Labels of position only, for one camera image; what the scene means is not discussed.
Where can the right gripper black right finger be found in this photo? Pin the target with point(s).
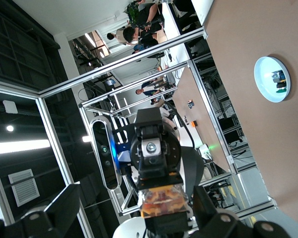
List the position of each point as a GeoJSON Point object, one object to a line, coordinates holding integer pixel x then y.
{"type": "Point", "coordinates": [207, 219]}

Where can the person in blue shirt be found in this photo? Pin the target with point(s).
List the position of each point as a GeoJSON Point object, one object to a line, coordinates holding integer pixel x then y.
{"type": "Point", "coordinates": [147, 92]}

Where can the small orange box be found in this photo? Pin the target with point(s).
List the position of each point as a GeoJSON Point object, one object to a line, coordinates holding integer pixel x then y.
{"type": "Point", "coordinates": [193, 124]}

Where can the brown neighbouring table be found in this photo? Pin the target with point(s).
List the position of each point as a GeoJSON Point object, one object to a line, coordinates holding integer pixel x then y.
{"type": "Point", "coordinates": [202, 124]}

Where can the green plant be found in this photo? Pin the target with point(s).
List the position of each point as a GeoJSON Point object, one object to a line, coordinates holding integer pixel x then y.
{"type": "Point", "coordinates": [132, 12]}

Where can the long strip light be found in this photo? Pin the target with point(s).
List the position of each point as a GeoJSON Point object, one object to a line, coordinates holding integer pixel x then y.
{"type": "Point", "coordinates": [20, 146]}

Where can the long white desk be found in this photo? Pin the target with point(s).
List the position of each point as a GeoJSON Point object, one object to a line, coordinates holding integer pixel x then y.
{"type": "Point", "coordinates": [173, 42]}

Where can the small printed card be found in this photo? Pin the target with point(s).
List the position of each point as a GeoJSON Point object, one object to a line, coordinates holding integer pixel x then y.
{"type": "Point", "coordinates": [191, 104]}

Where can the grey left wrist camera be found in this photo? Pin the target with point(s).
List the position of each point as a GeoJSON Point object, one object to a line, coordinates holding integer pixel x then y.
{"type": "Point", "coordinates": [106, 153]}

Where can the light blue round plate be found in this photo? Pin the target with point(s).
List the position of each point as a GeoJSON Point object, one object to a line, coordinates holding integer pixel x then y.
{"type": "Point", "coordinates": [265, 81]}

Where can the aluminium frame post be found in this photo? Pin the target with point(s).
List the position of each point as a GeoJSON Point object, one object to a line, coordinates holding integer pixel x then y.
{"type": "Point", "coordinates": [119, 63]}
{"type": "Point", "coordinates": [212, 116]}
{"type": "Point", "coordinates": [263, 205]}

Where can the white wall box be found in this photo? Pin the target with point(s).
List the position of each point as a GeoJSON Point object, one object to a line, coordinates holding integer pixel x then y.
{"type": "Point", "coordinates": [10, 106]}

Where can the white wall vent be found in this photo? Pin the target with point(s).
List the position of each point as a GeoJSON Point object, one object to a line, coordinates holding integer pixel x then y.
{"type": "Point", "coordinates": [23, 188]}

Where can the round ceiling lamp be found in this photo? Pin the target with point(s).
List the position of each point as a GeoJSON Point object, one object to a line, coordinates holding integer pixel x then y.
{"type": "Point", "coordinates": [10, 128]}

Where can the aluminium frame beam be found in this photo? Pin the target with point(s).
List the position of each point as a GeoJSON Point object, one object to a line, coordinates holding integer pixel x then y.
{"type": "Point", "coordinates": [15, 88]}
{"type": "Point", "coordinates": [60, 158]}
{"type": "Point", "coordinates": [134, 84]}

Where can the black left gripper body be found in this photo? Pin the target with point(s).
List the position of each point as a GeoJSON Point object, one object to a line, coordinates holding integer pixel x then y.
{"type": "Point", "coordinates": [149, 117]}

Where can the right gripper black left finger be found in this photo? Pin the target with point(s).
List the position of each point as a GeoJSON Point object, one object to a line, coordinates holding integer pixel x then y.
{"type": "Point", "coordinates": [62, 213]}

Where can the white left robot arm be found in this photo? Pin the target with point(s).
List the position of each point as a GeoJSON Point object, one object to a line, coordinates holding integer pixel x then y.
{"type": "Point", "coordinates": [192, 168]}

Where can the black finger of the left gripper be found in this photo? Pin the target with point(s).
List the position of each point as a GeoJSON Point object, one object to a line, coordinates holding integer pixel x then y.
{"type": "Point", "coordinates": [151, 164]}

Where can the person in beige shirt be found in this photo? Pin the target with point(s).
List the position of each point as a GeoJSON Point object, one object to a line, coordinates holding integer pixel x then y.
{"type": "Point", "coordinates": [116, 37]}

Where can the person in black shirt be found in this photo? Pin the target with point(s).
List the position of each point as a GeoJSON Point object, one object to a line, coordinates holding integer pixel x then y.
{"type": "Point", "coordinates": [144, 22]}

